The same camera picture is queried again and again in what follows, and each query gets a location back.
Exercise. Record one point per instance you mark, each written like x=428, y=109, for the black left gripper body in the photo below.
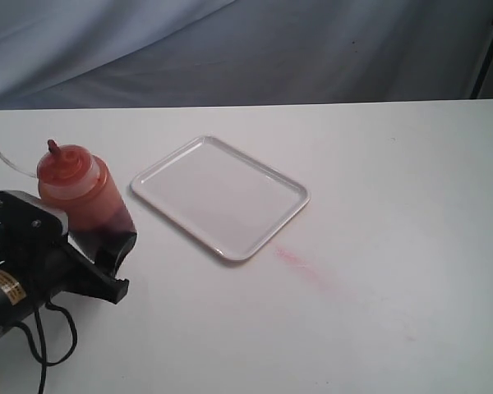
x=32, y=240

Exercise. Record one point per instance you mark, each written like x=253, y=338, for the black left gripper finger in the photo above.
x=98, y=278

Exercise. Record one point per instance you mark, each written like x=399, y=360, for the red sauce squeeze bottle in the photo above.
x=72, y=179

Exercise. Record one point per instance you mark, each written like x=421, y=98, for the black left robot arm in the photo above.
x=18, y=303

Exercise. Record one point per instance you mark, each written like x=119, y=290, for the white rectangular plastic tray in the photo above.
x=228, y=201

